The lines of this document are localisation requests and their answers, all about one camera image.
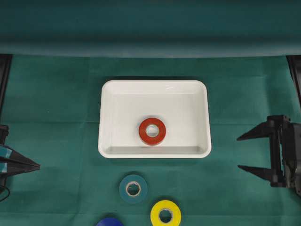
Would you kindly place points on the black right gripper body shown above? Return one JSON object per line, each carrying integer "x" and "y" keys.
{"x": 286, "y": 153}

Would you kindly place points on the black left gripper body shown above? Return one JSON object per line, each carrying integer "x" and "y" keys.
{"x": 3, "y": 135}

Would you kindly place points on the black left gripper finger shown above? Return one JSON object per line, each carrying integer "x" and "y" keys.
{"x": 11, "y": 169}
{"x": 18, "y": 156}

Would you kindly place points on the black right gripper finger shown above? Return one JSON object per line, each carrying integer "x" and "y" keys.
{"x": 262, "y": 130}
{"x": 262, "y": 173}

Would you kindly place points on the yellow tape roll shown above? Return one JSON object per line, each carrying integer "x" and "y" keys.
{"x": 170, "y": 206}

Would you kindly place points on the red tape roll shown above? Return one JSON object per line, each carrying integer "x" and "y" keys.
{"x": 148, "y": 139}

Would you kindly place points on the blue tape roll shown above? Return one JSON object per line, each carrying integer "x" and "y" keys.
{"x": 109, "y": 222}

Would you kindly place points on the white plastic case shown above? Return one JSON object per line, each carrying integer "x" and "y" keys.
{"x": 182, "y": 105}

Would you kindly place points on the green tape roll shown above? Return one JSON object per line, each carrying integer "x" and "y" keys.
{"x": 133, "y": 189}

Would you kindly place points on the black left frame rail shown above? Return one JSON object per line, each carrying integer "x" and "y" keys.
{"x": 5, "y": 64}

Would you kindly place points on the black frame rail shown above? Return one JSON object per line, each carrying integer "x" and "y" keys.
{"x": 5, "y": 64}
{"x": 294, "y": 62}

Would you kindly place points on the black right frame rail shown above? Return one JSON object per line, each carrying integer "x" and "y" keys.
{"x": 294, "y": 62}

